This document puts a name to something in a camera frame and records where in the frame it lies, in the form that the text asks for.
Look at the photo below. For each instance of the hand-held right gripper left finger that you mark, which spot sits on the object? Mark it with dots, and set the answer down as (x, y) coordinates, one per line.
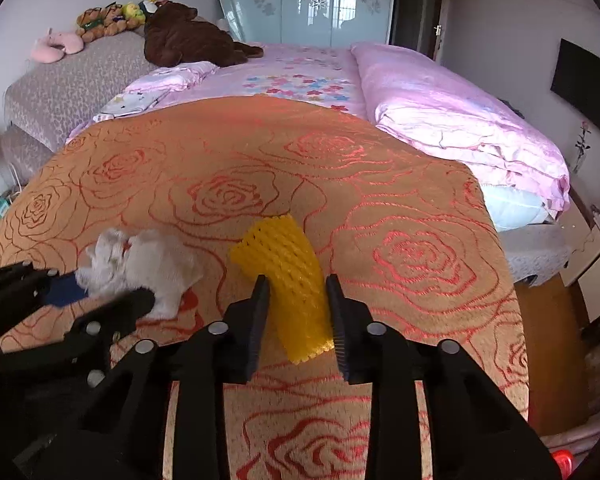
(257, 330)

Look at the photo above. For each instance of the pink pillow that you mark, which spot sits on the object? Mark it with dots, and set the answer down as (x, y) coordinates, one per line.
(175, 75)

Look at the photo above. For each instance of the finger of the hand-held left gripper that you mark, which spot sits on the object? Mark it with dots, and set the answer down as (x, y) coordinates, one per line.
(130, 305)
(67, 291)

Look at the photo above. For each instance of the pink plush toy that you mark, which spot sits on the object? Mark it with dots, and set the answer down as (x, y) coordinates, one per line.
(55, 47)

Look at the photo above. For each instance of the orange rose pattern blanket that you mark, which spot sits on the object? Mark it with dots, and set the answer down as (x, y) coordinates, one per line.
(380, 200)

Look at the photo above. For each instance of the light blue quilt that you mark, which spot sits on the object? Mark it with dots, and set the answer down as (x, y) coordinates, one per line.
(510, 207)

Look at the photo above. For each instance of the yellow foam fruit net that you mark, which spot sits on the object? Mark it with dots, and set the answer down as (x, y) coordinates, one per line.
(285, 270)

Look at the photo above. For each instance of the white paper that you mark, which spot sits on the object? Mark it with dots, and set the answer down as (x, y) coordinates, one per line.
(145, 265)

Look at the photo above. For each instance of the grey upholstered bed frame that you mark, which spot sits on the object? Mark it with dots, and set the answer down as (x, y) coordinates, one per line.
(70, 85)

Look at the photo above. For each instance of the black and white plush toy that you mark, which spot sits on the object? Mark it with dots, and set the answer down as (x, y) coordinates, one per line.
(149, 6)

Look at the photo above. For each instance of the brown plush toy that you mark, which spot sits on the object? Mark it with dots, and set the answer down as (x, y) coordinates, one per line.
(190, 35)

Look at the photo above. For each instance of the pink rose in vase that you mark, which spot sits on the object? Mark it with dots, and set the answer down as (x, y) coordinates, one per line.
(582, 145)

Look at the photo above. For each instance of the pink floral bed sheet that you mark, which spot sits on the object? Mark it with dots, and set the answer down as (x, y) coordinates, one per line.
(290, 67)

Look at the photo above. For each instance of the yellow plush toy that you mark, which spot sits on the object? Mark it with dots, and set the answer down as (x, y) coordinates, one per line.
(132, 12)

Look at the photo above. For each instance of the brown teddy bear group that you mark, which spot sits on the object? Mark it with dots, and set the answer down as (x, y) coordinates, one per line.
(102, 22)

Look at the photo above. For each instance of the white printed pillow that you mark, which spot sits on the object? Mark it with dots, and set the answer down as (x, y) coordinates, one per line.
(130, 105)

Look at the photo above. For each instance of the dark folded cloth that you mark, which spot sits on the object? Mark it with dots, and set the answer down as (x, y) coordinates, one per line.
(516, 111)

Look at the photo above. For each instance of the pink satin duvet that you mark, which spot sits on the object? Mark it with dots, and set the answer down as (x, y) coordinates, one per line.
(455, 120)

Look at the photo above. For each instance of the white bedroom door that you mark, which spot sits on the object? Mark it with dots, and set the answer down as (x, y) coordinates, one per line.
(442, 0)

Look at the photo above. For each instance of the glass floral sliding wardrobe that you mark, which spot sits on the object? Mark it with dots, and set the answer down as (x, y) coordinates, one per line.
(280, 10)

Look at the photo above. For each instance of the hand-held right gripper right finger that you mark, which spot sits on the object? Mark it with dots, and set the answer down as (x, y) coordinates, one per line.
(340, 340)

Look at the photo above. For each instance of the wall mounted black television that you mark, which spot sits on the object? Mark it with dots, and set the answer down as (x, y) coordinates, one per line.
(590, 85)

